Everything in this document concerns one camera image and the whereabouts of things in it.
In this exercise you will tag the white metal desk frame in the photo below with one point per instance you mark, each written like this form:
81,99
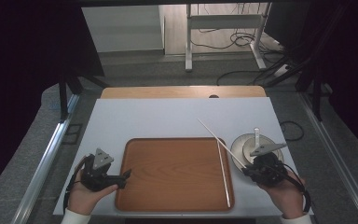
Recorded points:
227,21

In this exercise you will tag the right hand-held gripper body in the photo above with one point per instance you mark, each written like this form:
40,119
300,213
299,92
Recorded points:
268,169

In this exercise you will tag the white power strip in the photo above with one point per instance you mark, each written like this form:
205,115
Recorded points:
281,70

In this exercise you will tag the aluminium rail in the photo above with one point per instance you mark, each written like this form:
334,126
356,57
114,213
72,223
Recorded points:
46,158
338,155

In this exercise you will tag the white table cover sheet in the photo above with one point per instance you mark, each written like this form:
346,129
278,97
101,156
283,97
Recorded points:
167,118

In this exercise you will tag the white plate with dark rim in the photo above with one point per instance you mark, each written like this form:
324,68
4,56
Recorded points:
236,149

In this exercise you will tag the black curtain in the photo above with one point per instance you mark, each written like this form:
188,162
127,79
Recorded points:
21,62
351,56

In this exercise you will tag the black metal stand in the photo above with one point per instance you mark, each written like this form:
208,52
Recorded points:
63,96
317,93

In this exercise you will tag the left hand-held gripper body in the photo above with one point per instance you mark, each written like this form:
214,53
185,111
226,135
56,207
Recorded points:
102,159

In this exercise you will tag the brown wooden tray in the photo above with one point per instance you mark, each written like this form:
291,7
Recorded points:
171,174

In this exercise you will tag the white spoon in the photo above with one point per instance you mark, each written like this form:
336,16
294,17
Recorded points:
256,137

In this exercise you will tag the white panel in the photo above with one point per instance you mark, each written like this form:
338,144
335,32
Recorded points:
124,28

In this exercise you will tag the person's left hand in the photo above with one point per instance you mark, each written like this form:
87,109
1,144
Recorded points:
82,197

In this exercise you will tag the white bowl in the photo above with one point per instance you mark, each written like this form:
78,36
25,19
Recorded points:
248,146

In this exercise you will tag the person's right hand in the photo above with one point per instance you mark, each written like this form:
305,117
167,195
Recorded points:
289,196

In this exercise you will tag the black square floor frame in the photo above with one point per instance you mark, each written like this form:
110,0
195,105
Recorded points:
64,133

